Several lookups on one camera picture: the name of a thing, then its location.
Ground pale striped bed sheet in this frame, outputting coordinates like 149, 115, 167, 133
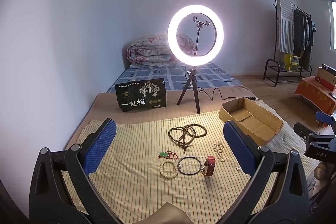
259, 101, 319, 188

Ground hanging striped cloth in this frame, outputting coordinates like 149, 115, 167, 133
276, 0, 294, 54

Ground hanging dark clothes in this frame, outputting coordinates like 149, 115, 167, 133
293, 8, 315, 69

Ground red strap watch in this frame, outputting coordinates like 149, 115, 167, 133
201, 156, 216, 177

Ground black phone holder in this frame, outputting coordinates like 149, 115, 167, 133
193, 16, 210, 55

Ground cardboard box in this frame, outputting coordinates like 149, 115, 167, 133
219, 97, 284, 146

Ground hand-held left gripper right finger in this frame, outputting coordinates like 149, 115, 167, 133
223, 120, 310, 224

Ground black clothes rack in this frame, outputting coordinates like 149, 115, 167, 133
264, 0, 313, 87

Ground folded floral quilt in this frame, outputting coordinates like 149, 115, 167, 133
127, 34, 196, 68

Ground white ring light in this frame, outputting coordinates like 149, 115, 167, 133
167, 5, 224, 58

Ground brown bed mat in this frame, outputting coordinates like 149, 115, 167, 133
64, 85, 264, 151

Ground yellow box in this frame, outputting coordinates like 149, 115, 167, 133
283, 53, 300, 71

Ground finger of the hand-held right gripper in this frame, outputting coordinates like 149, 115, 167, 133
316, 111, 336, 127
293, 123, 336, 161

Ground dark flat box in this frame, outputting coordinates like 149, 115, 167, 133
322, 64, 336, 75

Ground window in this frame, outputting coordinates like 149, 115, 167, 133
319, 0, 336, 51

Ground brown box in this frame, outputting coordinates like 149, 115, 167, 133
315, 67, 336, 90

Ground orange cloth covered table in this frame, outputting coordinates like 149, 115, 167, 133
294, 76, 336, 115

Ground blue patterned bed sheet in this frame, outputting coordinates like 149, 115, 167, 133
106, 61, 238, 94

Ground white bead bracelet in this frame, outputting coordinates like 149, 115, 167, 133
159, 160, 179, 179

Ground black snack bag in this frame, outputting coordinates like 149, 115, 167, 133
115, 78, 168, 112

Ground green pendant with red cord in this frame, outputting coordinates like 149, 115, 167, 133
157, 151, 179, 161

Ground black tripod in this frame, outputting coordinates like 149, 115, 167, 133
177, 69, 201, 114

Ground white pearl necklace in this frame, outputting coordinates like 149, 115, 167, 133
213, 143, 226, 162

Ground black power cable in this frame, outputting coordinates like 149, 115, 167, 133
187, 67, 260, 102

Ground yellow striped cloth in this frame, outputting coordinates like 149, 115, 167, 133
62, 110, 286, 216

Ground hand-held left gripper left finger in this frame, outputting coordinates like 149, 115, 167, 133
29, 118, 117, 224

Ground black ring bangle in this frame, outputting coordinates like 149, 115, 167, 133
177, 156, 202, 176

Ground brown wooden bead necklace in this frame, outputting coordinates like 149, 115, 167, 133
168, 123, 208, 153

